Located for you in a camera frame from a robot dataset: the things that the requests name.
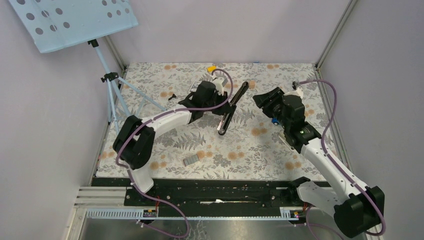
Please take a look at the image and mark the floral patterned table mat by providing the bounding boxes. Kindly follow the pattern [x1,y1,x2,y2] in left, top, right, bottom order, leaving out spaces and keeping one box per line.
[96,62,345,183]

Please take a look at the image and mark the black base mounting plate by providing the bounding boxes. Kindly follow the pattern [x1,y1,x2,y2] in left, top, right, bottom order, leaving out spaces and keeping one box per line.
[123,178,321,218]

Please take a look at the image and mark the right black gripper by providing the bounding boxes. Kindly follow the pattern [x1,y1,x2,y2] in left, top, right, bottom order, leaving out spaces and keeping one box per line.
[252,87,290,130]

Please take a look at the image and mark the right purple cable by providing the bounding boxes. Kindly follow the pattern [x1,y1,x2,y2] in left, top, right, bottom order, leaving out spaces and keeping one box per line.
[293,78,387,240]

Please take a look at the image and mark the beige oblong plastic case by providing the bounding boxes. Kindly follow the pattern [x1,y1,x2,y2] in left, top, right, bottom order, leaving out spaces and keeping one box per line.
[278,131,294,150]

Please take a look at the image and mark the blue yellow toy car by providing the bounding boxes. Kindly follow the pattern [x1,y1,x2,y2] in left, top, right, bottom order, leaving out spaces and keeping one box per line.
[271,118,280,126]

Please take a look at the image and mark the black stapler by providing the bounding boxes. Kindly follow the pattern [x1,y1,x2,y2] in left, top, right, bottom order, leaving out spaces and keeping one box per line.
[217,81,249,136]

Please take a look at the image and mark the grey staple strip block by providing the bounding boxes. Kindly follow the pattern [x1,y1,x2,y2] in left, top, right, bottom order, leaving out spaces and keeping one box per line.
[183,154,200,167]

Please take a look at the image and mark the blue playing card box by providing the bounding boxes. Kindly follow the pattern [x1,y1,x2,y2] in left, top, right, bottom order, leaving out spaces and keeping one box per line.
[189,81,199,93]

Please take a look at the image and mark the purple cable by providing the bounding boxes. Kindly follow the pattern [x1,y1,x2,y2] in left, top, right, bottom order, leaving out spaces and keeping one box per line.
[114,68,234,239]
[293,78,387,240]

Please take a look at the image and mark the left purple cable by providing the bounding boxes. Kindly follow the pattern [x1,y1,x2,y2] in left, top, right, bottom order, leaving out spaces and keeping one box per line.
[114,68,234,239]

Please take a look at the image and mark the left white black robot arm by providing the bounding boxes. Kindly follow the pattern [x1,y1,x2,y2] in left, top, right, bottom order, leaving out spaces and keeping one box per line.
[112,81,249,206]

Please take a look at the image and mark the small wooden cube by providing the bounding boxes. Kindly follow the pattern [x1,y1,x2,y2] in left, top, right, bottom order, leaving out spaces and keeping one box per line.
[248,80,256,89]

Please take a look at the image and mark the yellow toy brick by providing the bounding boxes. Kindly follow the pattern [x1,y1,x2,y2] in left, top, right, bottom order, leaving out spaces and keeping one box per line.
[207,66,217,73]

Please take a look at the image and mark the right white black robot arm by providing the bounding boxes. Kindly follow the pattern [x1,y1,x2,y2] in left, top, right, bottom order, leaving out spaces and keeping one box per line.
[252,87,385,238]

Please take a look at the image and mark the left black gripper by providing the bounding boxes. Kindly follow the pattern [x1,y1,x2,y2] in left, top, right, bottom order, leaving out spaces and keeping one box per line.
[202,89,232,115]

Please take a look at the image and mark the small black plastic piece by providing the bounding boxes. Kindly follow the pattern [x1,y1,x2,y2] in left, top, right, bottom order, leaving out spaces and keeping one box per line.
[168,93,177,101]

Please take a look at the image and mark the blue perforated music stand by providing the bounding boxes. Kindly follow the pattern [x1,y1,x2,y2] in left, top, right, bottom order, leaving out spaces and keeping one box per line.
[9,0,165,132]

